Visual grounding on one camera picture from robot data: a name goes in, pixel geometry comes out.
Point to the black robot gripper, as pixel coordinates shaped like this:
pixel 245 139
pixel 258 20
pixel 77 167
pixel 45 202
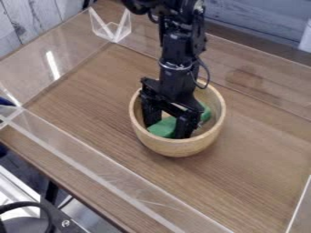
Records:
pixel 170 94

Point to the green rectangular block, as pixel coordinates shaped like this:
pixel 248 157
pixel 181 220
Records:
pixel 164 127

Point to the brown wooden bowl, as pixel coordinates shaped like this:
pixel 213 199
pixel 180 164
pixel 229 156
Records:
pixel 202 137

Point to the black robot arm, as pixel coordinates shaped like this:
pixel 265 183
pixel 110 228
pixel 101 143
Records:
pixel 181 28

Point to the clear acrylic tray wall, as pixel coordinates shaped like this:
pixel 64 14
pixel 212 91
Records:
pixel 245 185

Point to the black metal table bracket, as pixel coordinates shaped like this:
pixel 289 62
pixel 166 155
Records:
pixel 61 223

